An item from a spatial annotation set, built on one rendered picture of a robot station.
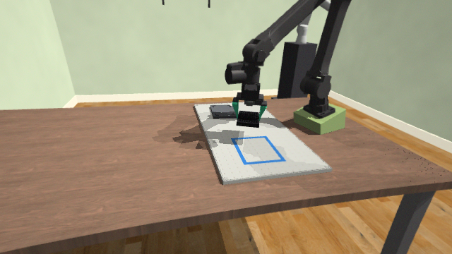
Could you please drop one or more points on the blue tape outline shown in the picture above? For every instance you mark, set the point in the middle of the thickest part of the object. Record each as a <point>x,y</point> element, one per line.
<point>243,159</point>

